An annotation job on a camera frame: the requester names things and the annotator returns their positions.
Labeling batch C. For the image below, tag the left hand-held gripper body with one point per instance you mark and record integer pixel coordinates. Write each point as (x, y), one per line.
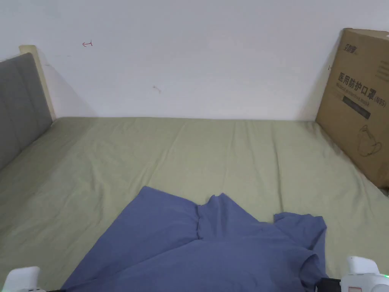
(22, 278)

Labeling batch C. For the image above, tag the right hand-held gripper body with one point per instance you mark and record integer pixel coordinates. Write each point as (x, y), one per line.
(363, 273)

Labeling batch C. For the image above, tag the blue shirt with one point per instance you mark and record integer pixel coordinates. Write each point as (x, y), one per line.
(194, 243)

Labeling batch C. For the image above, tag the grey padded headboard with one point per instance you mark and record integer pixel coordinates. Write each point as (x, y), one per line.
(21, 106)

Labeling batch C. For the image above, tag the brown cardboard carton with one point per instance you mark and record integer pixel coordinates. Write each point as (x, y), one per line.
(358, 100)

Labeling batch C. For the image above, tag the bed with pale green sheet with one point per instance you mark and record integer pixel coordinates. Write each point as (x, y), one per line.
(194, 152)

